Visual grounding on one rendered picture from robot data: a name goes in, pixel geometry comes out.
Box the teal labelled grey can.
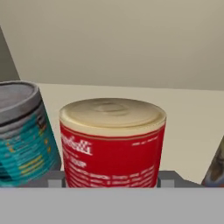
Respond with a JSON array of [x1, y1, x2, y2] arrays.
[[0, 80, 62, 188]]

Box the red soup can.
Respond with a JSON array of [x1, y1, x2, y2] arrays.
[[59, 97, 167, 189]]

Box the brown and blue can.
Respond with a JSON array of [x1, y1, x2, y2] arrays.
[[200, 136, 224, 188]]

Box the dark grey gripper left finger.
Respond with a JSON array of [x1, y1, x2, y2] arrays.
[[22, 170, 67, 188]]

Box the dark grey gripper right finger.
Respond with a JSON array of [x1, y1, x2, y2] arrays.
[[156, 171, 203, 188]]

